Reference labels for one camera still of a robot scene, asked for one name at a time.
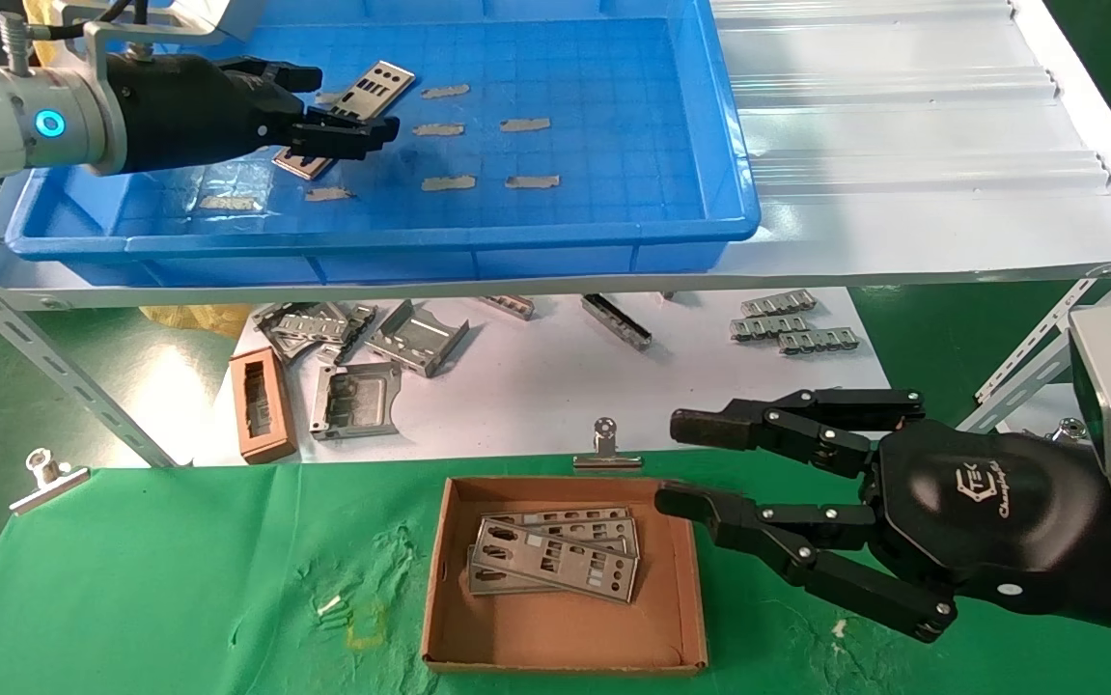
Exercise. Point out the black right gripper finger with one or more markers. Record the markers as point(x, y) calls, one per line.
point(729, 427)
point(709, 512)

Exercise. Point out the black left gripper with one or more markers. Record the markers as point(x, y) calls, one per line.
point(188, 111)

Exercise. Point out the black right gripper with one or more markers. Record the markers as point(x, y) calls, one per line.
point(999, 521)

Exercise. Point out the brown cardboard box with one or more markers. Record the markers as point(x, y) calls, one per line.
point(565, 647)

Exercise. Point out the blue plastic tray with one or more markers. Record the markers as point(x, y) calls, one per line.
point(565, 232)

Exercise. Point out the small brown box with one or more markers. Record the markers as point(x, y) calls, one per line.
point(263, 405)

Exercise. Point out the grey tape strip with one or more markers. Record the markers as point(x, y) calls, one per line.
point(448, 182)
point(329, 193)
point(329, 98)
point(445, 92)
point(525, 125)
point(438, 129)
point(532, 181)
point(230, 203)

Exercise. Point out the silver notched metal strip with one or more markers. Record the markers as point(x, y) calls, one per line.
point(767, 327)
point(779, 303)
point(820, 341)

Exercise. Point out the silver binder clip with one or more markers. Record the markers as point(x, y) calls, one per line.
point(48, 486)
point(1071, 430)
point(605, 452)

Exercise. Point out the dark metal bar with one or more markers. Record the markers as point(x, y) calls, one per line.
point(618, 323)

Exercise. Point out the perforated white shelf strut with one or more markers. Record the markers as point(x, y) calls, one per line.
point(53, 372)
point(1028, 369)

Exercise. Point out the white paper sheet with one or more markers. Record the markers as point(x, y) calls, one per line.
point(536, 396)

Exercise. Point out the small bent metal plate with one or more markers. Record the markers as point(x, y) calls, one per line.
point(360, 323)

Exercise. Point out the flat slotted metal plate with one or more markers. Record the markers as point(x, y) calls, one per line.
point(299, 328)

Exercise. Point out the small silver metal clip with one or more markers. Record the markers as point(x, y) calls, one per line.
point(509, 307)

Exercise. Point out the white metal shelf board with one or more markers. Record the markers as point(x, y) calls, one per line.
point(902, 222)

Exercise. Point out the small white scrap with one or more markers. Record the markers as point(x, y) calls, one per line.
point(330, 606)

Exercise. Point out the green cloth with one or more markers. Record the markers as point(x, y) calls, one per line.
point(179, 579)

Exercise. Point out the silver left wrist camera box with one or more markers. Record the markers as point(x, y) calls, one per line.
point(198, 14)

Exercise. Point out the folded silver metal bracket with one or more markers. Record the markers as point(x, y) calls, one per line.
point(415, 340)

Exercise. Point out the square silver metal frame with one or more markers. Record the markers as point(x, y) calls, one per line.
point(357, 401)

